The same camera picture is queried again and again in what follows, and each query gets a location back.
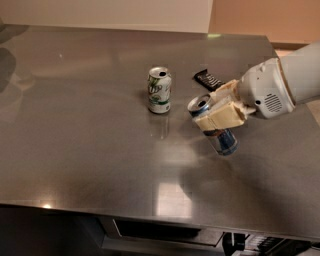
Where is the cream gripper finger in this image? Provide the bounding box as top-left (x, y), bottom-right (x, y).
top-left (210, 79), bottom-right (240, 103)
top-left (194, 101), bottom-right (256, 131)

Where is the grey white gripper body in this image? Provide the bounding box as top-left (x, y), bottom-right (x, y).
top-left (238, 58), bottom-right (295, 119)

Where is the blue silver redbull can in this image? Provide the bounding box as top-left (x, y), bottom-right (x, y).
top-left (187, 94), bottom-right (238, 156)

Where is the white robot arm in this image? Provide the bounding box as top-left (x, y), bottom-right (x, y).
top-left (189, 42), bottom-right (320, 131)

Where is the green white soda can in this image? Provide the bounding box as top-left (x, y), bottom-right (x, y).
top-left (148, 67), bottom-right (172, 114)

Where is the black candy bar wrapper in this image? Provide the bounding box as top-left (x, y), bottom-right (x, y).
top-left (194, 70), bottom-right (223, 92)

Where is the dark drawer under table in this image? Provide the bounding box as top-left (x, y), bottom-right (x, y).
top-left (98, 217), bottom-right (223, 256)

